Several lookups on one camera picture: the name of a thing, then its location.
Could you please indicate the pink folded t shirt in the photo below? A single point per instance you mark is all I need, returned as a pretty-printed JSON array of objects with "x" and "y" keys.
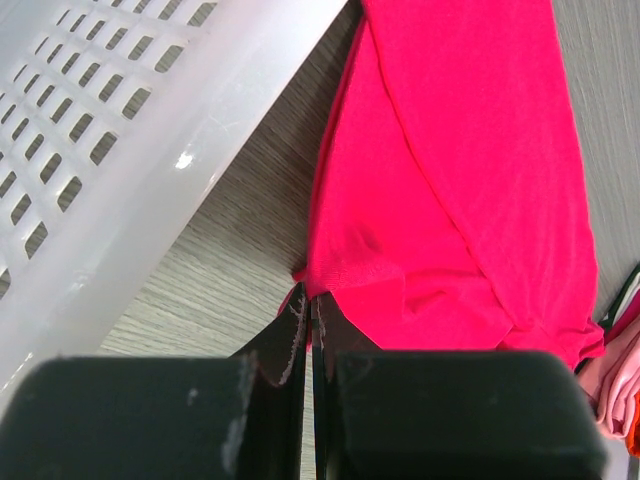
[{"x": 611, "y": 381}]

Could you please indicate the white plastic perforated basket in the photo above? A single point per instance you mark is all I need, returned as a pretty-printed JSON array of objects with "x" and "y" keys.
[{"x": 117, "y": 119}]

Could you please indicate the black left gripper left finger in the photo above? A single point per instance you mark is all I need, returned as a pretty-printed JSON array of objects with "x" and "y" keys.
[{"x": 238, "y": 417}]

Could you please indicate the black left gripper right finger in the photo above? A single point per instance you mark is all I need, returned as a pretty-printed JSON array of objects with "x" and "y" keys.
[{"x": 444, "y": 414}]

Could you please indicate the orange folded t shirt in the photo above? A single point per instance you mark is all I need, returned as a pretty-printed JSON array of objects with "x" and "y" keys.
[{"x": 632, "y": 440}]

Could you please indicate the magenta t shirt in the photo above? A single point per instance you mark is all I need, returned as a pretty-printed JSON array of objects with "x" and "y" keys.
[{"x": 449, "y": 207}]

